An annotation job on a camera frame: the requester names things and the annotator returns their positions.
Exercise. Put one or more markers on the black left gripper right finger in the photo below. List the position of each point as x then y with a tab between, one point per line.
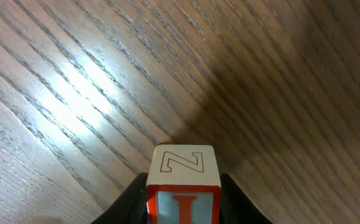
236	207

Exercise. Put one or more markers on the red letter I block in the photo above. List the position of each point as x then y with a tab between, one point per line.
183	185

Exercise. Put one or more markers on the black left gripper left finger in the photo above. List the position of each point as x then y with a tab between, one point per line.
130	207

